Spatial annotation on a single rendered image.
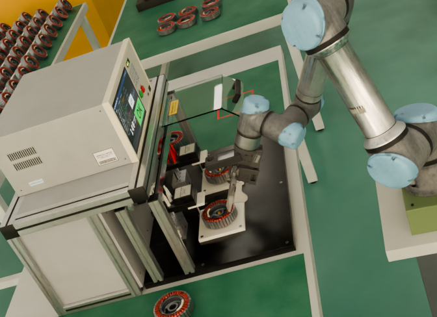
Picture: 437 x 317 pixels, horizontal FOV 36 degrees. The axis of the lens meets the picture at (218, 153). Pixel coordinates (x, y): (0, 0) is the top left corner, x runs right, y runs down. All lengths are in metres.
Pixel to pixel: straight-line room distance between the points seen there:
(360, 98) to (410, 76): 2.48
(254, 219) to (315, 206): 1.26
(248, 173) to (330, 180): 1.50
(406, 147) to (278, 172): 0.67
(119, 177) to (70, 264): 0.31
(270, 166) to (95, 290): 0.71
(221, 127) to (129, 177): 0.87
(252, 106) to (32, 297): 0.98
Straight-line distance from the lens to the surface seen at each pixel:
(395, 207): 2.03
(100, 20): 5.66
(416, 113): 1.82
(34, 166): 2.02
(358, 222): 3.18
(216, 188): 2.30
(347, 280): 2.93
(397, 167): 1.70
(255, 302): 1.89
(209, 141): 2.64
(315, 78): 1.89
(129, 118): 1.98
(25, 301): 2.35
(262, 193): 2.21
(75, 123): 1.92
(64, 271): 2.09
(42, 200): 2.02
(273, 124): 1.89
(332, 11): 1.64
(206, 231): 2.13
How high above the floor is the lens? 2.03
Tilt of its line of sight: 30 degrees down
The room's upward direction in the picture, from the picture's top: 23 degrees counter-clockwise
